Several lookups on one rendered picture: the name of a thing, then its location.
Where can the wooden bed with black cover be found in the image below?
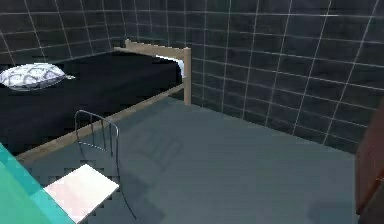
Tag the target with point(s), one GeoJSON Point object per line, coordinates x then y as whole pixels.
{"type": "Point", "coordinates": [100, 86]}

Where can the metal chair with white seat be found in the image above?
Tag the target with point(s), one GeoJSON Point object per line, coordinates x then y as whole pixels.
{"type": "Point", "coordinates": [81, 191]}

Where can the white patterned pillow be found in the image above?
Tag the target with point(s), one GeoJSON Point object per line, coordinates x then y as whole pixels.
{"type": "Point", "coordinates": [31, 76]}

